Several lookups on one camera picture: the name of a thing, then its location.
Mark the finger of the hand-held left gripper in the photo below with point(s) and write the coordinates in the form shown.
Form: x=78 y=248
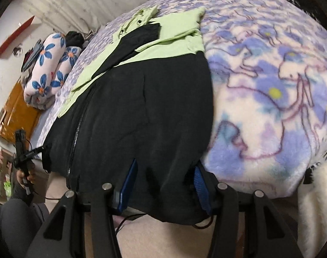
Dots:
x=34 y=152

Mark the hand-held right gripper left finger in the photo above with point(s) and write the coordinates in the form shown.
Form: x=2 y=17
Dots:
x=127 y=188

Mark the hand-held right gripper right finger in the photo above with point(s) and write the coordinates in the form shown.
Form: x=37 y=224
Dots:
x=202 y=190

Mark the green and black hooded jacket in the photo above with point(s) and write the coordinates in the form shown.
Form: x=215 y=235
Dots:
x=142 y=118

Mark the person's left forearm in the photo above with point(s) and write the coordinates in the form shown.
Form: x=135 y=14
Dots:
x=10 y=225

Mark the grey clothes pile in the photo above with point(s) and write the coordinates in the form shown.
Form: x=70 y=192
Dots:
x=30 y=59

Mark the black clothes pile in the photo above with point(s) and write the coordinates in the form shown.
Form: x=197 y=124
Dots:
x=75 y=39

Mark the person's left hand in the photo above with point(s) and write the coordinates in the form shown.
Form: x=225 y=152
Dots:
x=30 y=181

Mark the grey blue pillow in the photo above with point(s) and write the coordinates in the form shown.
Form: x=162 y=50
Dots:
x=43 y=134

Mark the wooden bed headboard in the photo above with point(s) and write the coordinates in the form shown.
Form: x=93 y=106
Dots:
x=18 y=113

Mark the rolled blue flower quilt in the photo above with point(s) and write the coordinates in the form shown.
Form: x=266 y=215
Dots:
x=47 y=67

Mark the white black striped plush cloth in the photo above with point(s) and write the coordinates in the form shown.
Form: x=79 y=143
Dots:
x=319 y=207

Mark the purple cat print blanket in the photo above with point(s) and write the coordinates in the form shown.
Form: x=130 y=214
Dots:
x=260 y=86

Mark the beige patterned curtain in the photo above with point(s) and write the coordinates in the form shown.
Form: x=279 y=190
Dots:
x=93 y=2

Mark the round face wall sticker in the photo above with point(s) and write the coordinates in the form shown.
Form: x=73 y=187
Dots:
x=17 y=51

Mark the red wall shelf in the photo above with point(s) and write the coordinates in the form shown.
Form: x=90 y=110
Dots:
x=15 y=37

